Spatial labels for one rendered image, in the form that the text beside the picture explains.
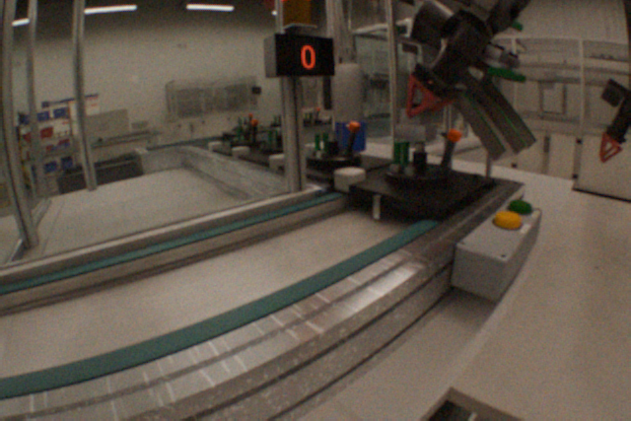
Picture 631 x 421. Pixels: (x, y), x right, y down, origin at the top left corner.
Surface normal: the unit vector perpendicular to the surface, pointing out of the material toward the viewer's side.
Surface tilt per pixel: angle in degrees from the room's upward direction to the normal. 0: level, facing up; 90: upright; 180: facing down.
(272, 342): 0
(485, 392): 0
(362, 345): 90
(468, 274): 90
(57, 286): 90
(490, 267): 90
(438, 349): 0
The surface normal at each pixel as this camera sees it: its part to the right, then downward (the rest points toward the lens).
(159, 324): -0.05, -0.96
